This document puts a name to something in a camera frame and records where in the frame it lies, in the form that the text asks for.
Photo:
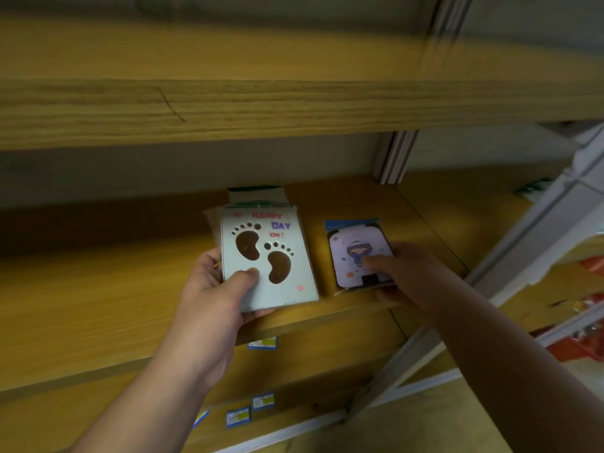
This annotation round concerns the person's left hand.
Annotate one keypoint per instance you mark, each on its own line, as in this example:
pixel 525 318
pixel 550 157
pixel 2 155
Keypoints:
pixel 207 325

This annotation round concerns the blue yellow price label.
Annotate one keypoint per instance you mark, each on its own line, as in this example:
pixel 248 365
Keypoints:
pixel 263 343
pixel 200 418
pixel 238 417
pixel 263 401

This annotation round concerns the red plastic basket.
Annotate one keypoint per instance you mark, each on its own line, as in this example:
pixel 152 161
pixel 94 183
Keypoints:
pixel 580 346

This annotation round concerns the person's right hand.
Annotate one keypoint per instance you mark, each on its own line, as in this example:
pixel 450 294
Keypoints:
pixel 420 278

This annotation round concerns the cartoon girl card packets stack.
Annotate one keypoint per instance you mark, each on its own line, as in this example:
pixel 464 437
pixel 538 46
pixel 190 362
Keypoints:
pixel 349 240

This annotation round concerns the person's right forearm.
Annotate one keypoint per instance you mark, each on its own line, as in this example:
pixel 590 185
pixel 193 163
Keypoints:
pixel 519 382

